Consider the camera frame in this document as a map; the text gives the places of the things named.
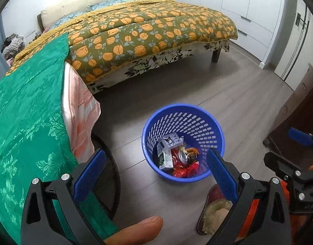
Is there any bed with floral quilt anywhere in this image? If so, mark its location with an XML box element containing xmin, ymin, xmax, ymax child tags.
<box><xmin>65</xmin><ymin>1</ymin><xmax>239</xmax><ymax>85</ymax></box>

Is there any white wardrobe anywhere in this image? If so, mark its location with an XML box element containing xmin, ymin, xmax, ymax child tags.
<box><xmin>156</xmin><ymin>0</ymin><xmax>311</xmax><ymax>70</ymax></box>

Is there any person's left hand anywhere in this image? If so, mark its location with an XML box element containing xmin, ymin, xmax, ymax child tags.
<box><xmin>105</xmin><ymin>216</ymin><xmax>164</xmax><ymax>245</ymax></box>

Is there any red wrapper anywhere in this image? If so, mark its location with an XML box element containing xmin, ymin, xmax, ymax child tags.
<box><xmin>172</xmin><ymin>161</ymin><xmax>200</xmax><ymax>179</ymax></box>

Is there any crushed orange can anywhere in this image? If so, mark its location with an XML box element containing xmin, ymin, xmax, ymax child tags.
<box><xmin>185</xmin><ymin>147</ymin><xmax>200</xmax><ymax>163</ymax></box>

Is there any blue plastic basket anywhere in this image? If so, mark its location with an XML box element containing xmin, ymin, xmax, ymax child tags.
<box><xmin>142</xmin><ymin>104</ymin><xmax>225</xmax><ymax>183</ymax></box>

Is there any brown furry slipper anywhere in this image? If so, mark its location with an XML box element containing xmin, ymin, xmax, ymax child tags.
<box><xmin>196</xmin><ymin>184</ymin><xmax>234</xmax><ymax>235</ymax></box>

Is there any bed with orange quilt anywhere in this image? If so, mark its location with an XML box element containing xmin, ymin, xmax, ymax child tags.
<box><xmin>6</xmin><ymin>0</ymin><xmax>178</xmax><ymax>76</ymax></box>

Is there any white door with handle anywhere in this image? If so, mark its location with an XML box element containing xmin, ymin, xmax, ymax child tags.
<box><xmin>274</xmin><ymin>5</ymin><xmax>313</xmax><ymax>90</ymax></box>

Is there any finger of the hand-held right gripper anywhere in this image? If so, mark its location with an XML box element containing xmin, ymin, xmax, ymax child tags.
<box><xmin>288</xmin><ymin>128</ymin><xmax>313</xmax><ymax>147</ymax></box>
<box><xmin>263</xmin><ymin>151</ymin><xmax>311</xmax><ymax>185</ymax></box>

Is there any teal patterned pillow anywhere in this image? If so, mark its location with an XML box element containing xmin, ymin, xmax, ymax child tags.
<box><xmin>88</xmin><ymin>0</ymin><xmax>133</xmax><ymax>12</ymax></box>
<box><xmin>54</xmin><ymin>12</ymin><xmax>80</xmax><ymax>28</ymax></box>

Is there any crushed red can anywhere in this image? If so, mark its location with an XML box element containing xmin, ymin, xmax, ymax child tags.
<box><xmin>171</xmin><ymin>149</ymin><xmax>191</xmax><ymax>168</ymax></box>

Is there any black round table base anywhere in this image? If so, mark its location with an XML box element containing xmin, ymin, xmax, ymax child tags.
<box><xmin>90</xmin><ymin>133</ymin><xmax>121</xmax><ymax>221</ymax></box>

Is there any cream padded headboard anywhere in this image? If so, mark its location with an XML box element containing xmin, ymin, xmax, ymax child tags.
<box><xmin>40</xmin><ymin>0</ymin><xmax>135</xmax><ymax>30</ymax></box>

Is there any pile of clothes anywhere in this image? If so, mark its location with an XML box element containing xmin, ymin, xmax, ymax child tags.
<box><xmin>1</xmin><ymin>34</ymin><xmax>25</xmax><ymax>60</ymax></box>

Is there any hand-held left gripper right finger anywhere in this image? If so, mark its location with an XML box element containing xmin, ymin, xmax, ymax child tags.
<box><xmin>208</xmin><ymin>147</ymin><xmax>292</xmax><ymax>245</ymax></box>

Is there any black and white bed skirt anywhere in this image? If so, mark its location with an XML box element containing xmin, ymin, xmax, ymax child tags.
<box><xmin>86</xmin><ymin>39</ymin><xmax>230</xmax><ymax>95</ymax></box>

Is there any green patterned tablecloth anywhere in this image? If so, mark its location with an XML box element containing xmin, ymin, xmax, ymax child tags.
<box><xmin>0</xmin><ymin>34</ymin><xmax>119</xmax><ymax>245</ymax></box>

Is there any small white plastic box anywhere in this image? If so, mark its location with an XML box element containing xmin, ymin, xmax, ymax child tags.
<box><xmin>160</xmin><ymin>134</ymin><xmax>185</xmax><ymax>150</ymax></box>

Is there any brown wooden cabinet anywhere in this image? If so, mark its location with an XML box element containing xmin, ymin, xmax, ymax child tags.
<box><xmin>263</xmin><ymin>63</ymin><xmax>313</xmax><ymax>157</ymax></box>

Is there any white gold packet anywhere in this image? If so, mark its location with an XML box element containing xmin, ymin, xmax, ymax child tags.
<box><xmin>156</xmin><ymin>145</ymin><xmax>173</xmax><ymax>171</ymax></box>

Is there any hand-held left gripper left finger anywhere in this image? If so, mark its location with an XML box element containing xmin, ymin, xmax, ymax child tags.
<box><xmin>20</xmin><ymin>148</ymin><xmax>121</xmax><ymax>245</ymax></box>

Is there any wooden bed leg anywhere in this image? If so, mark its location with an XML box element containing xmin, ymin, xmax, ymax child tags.
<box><xmin>211</xmin><ymin>48</ymin><xmax>222</xmax><ymax>63</ymax></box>

